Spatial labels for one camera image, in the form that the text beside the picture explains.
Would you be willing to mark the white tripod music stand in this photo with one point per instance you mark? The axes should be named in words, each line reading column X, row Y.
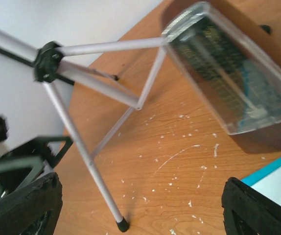
column 49, row 64

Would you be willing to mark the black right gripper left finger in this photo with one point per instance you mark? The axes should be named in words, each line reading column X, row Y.
column 34, row 209

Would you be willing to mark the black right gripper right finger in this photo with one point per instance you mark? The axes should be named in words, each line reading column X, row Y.
column 248, row 212

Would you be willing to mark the teal folder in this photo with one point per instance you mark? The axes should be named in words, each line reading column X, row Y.
column 262, row 173

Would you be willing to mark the brown wooden metronome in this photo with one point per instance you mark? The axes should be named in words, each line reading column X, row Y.
column 253, row 73

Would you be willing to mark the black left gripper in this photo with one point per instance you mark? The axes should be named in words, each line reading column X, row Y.
column 21, row 166

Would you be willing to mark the black aluminium frame rail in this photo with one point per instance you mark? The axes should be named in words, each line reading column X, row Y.
column 29, row 63

